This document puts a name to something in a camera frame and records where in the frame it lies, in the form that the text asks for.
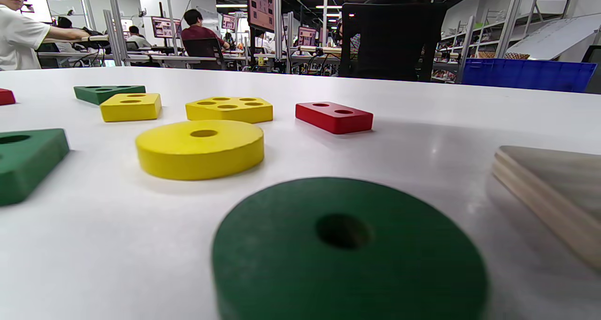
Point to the metal shelf rack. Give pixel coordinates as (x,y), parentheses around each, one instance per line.
(509,24)

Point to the green round block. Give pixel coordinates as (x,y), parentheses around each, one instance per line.
(281,263)

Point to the yellow pentagon block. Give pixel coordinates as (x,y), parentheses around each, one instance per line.
(230,114)

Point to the yellow round block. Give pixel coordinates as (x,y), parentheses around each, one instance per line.
(188,156)

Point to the red pentagon block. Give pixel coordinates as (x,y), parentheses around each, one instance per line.
(4,97)

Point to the pink screen monitor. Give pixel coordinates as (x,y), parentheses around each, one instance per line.
(307,36)
(228,22)
(260,5)
(163,27)

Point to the white screen monitor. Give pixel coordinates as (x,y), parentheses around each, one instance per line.
(36,5)

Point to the green square block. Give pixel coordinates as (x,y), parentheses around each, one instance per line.
(28,167)

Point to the yellow rectangle block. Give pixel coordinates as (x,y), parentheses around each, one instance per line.
(131,112)

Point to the red rectangle block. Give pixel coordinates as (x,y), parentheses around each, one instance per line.
(328,121)

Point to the wooden post board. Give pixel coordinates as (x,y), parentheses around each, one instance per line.
(554,188)

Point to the white panel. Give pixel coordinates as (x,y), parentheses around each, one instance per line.
(554,36)

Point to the green triangle block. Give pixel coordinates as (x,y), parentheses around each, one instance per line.
(101,95)

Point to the blue plastic crate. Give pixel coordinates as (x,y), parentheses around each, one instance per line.
(526,74)

